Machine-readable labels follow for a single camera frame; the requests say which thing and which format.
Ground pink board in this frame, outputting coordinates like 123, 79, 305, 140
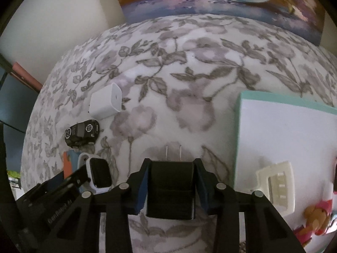
12, 62, 43, 91

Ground black charger adapter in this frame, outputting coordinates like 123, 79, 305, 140
146, 144, 197, 220

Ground green printed item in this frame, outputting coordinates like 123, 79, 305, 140
8, 170, 21, 187

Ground pink and blue case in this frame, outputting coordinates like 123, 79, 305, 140
63, 150, 81, 178

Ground white charger adapter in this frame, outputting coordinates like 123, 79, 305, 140
88, 82, 122, 120

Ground dark cabinet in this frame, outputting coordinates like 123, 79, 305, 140
0, 55, 40, 169

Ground white smartwatch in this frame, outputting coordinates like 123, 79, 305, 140
77, 152, 112, 194

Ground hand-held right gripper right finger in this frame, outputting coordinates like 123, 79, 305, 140
193, 158, 306, 253

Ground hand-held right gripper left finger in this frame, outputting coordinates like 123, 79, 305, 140
45, 158, 151, 253

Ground teal tray with white inside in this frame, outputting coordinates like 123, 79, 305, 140
233, 91, 337, 253

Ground floral still life painting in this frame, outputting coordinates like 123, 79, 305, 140
108, 0, 325, 46

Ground pink toy dog figure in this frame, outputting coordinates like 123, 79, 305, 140
293, 190, 337, 245

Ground grey floral blanket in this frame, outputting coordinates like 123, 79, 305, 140
20, 13, 337, 253

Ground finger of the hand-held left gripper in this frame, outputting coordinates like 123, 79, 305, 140
25, 171, 66, 199
64, 167, 92, 191

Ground white hair claw clip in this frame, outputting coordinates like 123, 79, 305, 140
251, 161, 295, 215

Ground black toy car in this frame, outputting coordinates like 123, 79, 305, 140
64, 119, 100, 147

